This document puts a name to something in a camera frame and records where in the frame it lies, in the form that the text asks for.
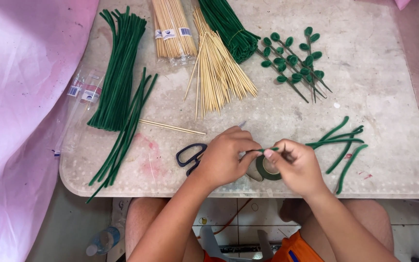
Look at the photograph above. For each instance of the cut green pipe cleaner piece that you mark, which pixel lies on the cut green pipe cleaner piece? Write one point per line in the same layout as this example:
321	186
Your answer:
342	154
335	129
349	165
340	135
336	141

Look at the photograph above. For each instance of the large pink plastic sheet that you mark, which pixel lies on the large pink plastic sheet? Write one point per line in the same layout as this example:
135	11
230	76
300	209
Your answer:
16	109

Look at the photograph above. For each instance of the banded bundle of green pipe cleaners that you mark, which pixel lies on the banded bundle of green pipe cleaners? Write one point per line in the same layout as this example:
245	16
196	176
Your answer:
231	31

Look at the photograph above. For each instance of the single bamboo skewer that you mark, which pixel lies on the single bamboo skewer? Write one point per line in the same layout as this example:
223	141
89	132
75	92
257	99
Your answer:
162	126
173	126

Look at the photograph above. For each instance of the packet of bamboo skewers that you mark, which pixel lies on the packet of bamboo skewers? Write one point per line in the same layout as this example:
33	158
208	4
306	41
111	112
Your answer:
173	32

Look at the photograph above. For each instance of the person's left leg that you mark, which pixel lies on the person's left leg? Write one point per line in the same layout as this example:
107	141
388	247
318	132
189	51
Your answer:
140	225

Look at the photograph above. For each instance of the loose pile of bamboo skewers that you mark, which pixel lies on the loose pile of bamboo skewers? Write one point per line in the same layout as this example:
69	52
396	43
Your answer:
218	69

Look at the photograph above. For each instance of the empty clear plastic bags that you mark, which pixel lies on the empty clear plastic bags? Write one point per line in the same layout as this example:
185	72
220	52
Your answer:
82	98

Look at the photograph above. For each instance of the short green pipe cleaner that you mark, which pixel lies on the short green pipe cleaner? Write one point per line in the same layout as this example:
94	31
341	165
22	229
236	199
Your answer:
271	149

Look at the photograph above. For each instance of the person's orange shorts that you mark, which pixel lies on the person's orange shorts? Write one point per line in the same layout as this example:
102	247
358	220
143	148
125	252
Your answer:
296	251

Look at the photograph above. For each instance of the person's right hand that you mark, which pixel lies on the person's right hand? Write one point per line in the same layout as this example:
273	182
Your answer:
300	171

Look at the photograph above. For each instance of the person's leg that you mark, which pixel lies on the person's leg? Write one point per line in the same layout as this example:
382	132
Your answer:
140	225
373	222

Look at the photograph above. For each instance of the bundle of long green pipe cleaners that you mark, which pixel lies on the bundle of long green pipe cleaners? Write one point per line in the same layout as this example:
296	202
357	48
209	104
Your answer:
120	72

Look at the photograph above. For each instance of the clear plastic water bottle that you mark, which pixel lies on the clear plastic water bottle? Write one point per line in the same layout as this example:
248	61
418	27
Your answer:
103	241

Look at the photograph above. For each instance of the green pipe cleaner leaf stem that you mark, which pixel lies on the green pipe cleaner leaf stem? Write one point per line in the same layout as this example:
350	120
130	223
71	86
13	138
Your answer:
304	62
310	60
286	80
296	69

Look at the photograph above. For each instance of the green floral tape roll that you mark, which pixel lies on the green floral tape roll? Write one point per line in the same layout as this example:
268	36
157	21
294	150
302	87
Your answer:
263	174

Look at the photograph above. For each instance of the person's left hand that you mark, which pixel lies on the person's left hand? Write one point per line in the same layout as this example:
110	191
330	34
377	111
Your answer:
221	160

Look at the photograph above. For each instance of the loose heap of green pipe cleaners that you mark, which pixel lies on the loose heap of green pipe cleaners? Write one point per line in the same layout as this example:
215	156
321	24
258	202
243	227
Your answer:
129	134

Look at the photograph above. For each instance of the person's right leg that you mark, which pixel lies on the person's right leg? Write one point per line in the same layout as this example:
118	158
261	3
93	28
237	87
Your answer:
373	222

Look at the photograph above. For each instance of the grey plastic stool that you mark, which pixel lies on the grey plastic stool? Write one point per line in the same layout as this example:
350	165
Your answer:
215	247

